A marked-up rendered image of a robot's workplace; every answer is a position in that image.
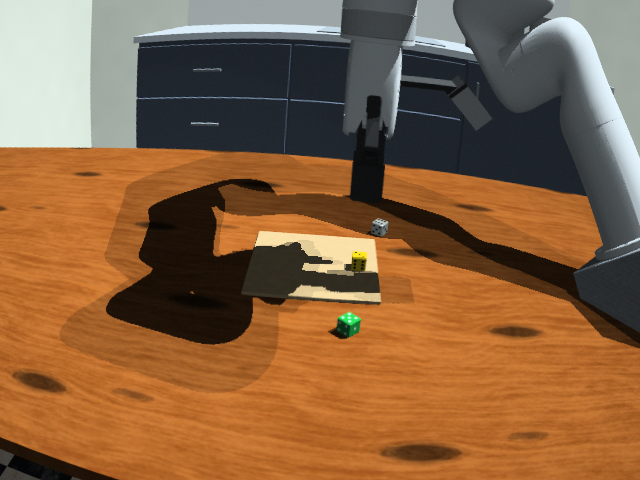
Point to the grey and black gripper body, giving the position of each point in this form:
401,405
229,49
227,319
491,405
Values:
374,68

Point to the beige mat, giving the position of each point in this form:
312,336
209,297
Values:
312,267

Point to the yellow die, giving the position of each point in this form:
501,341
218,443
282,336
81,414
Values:
359,260

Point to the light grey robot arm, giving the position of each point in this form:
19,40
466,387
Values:
557,57

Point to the green die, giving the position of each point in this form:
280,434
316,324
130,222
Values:
348,324

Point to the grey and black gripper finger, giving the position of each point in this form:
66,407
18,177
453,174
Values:
368,175
364,131

